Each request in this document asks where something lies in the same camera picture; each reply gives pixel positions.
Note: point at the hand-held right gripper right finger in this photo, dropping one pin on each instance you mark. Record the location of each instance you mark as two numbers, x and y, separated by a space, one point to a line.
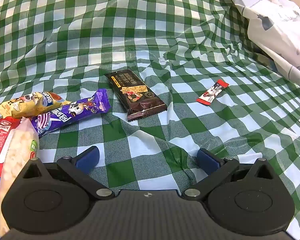
207 161

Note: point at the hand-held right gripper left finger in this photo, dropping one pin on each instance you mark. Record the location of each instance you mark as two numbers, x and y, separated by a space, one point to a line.
86 160

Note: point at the purple snack packet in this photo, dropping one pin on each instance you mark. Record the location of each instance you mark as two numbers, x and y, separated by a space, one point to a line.
65 116

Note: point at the small red coffee sachet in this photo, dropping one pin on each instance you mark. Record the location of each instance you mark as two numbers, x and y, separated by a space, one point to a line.
212 92

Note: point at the clear puffed rice snack packet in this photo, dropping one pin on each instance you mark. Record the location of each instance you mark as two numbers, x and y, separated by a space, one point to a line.
17 150

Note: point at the yellow snack packet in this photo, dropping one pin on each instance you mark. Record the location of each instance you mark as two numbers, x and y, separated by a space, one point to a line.
27 105

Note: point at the dark brown chocolate bar packet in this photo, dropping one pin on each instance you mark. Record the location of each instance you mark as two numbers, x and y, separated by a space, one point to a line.
135 95

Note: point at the red white-striped snack packet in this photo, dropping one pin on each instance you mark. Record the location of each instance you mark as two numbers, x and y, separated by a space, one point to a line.
0 150

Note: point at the green checked cloth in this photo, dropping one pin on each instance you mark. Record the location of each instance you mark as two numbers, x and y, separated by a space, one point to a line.
165 30

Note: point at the white printed plastic bag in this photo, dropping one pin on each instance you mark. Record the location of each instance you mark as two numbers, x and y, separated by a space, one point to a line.
277 30

